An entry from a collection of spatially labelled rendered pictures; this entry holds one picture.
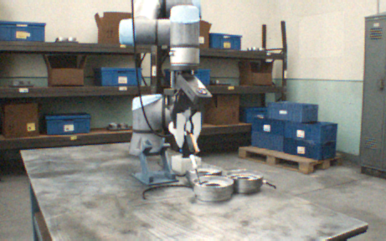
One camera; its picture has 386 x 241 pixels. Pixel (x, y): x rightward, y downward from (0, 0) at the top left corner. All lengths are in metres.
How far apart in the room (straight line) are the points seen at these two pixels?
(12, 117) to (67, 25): 1.41
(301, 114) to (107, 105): 2.50
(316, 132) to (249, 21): 2.39
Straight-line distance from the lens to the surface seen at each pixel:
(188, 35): 0.95
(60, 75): 4.35
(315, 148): 4.64
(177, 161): 1.20
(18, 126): 4.35
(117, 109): 5.08
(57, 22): 4.95
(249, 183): 0.99
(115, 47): 4.45
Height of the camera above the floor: 1.10
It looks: 7 degrees down
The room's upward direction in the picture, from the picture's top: 1 degrees clockwise
